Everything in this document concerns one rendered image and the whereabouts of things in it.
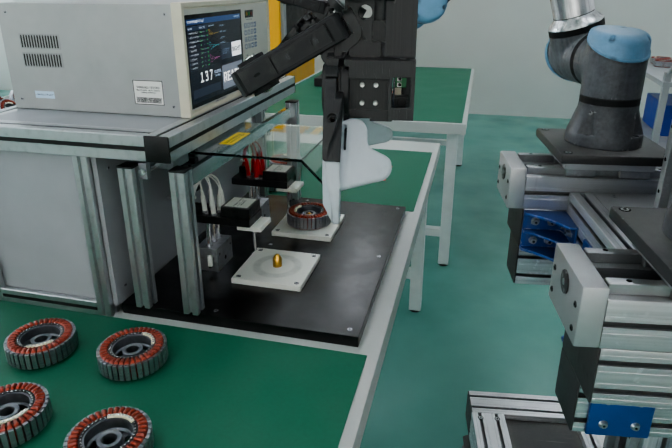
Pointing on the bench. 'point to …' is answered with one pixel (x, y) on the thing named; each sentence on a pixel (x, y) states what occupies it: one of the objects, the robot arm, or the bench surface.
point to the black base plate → (345, 330)
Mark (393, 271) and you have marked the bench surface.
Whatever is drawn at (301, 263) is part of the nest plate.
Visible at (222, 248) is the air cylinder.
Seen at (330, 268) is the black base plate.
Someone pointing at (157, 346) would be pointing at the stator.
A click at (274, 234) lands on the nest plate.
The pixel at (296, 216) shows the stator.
